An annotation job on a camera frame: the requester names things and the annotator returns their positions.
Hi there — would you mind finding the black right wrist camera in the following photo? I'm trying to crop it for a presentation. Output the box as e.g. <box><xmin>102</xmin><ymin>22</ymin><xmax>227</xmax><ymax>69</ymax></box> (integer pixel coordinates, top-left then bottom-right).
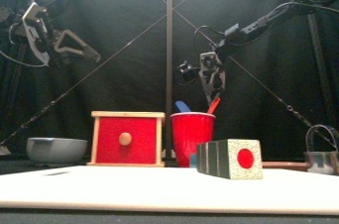
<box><xmin>177</xmin><ymin>61</ymin><xmax>199</xmax><ymax>84</ymax></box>

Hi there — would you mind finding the gray bowl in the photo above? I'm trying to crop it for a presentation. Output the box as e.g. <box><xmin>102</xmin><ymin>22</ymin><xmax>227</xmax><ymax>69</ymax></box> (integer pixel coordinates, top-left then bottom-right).
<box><xmin>26</xmin><ymin>137</ymin><xmax>88</xmax><ymax>165</ymax></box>

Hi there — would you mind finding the red plastic utensil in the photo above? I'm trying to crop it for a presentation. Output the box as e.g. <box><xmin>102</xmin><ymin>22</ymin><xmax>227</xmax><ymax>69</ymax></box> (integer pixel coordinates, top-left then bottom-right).
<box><xmin>206</xmin><ymin>96</ymin><xmax>223</xmax><ymax>115</ymax></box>

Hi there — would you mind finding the white cutting board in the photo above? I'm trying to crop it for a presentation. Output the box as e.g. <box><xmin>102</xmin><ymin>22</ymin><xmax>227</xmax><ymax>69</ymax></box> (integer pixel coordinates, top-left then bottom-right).
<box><xmin>0</xmin><ymin>165</ymin><xmax>339</xmax><ymax>216</ymax></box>

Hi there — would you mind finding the black toy sushi roll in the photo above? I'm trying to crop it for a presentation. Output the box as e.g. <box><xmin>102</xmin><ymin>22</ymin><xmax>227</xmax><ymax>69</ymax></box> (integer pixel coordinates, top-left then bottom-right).
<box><xmin>195</xmin><ymin>138</ymin><xmax>265</xmax><ymax>180</ymax></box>

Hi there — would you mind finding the wooden box with red front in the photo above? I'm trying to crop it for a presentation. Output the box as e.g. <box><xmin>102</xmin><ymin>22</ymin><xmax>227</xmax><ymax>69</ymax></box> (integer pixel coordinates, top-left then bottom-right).
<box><xmin>86</xmin><ymin>110</ymin><xmax>167</xmax><ymax>168</ymax></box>

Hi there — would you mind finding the thin diagonal brace wire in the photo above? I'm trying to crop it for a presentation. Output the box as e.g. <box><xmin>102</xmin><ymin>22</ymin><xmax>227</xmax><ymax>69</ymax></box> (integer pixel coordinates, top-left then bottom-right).
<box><xmin>127</xmin><ymin>0</ymin><xmax>339</xmax><ymax>152</ymax></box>
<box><xmin>0</xmin><ymin>0</ymin><xmax>225</xmax><ymax>146</ymax></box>

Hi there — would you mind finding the blue plastic utensil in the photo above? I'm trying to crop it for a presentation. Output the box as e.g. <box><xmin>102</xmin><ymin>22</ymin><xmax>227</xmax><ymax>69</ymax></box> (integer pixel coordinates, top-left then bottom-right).
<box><xmin>174</xmin><ymin>100</ymin><xmax>193</xmax><ymax>114</ymax></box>

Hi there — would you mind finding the black vertical frame pole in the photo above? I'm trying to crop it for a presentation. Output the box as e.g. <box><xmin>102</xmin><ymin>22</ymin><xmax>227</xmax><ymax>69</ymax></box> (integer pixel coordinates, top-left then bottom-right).
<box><xmin>165</xmin><ymin>0</ymin><xmax>175</xmax><ymax>162</ymax></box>

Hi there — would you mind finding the red plastic cup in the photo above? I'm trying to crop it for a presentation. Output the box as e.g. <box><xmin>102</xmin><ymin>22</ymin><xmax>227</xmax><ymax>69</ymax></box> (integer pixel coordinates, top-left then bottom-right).
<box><xmin>170</xmin><ymin>111</ymin><xmax>218</xmax><ymax>168</ymax></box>

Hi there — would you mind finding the small metal bucket with handle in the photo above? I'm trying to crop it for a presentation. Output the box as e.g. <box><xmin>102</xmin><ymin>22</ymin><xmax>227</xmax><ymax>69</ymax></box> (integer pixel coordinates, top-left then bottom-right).
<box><xmin>303</xmin><ymin>124</ymin><xmax>339</xmax><ymax>176</ymax></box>

